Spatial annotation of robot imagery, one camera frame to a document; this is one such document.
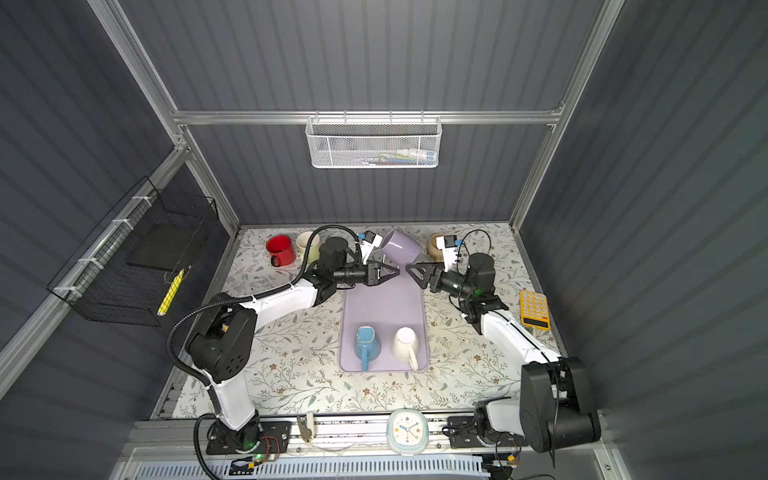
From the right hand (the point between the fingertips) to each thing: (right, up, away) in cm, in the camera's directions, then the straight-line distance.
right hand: (415, 271), depth 79 cm
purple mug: (-4, +6, +2) cm, 8 cm away
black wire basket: (-71, +1, -6) cm, 71 cm away
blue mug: (-13, -20, +1) cm, 24 cm away
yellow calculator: (+40, -14, +17) cm, 45 cm away
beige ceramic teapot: (+9, +5, +23) cm, 25 cm away
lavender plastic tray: (-8, -13, +18) cm, 24 cm away
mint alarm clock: (-3, -39, -7) cm, 39 cm away
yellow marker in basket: (-58, -2, -8) cm, 59 cm away
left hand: (-4, 0, +3) cm, 5 cm away
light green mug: (-33, +7, +23) cm, 41 cm away
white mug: (-3, -21, +2) cm, 21 cm away
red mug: (-47, +6, +30) cm, 56 cm away
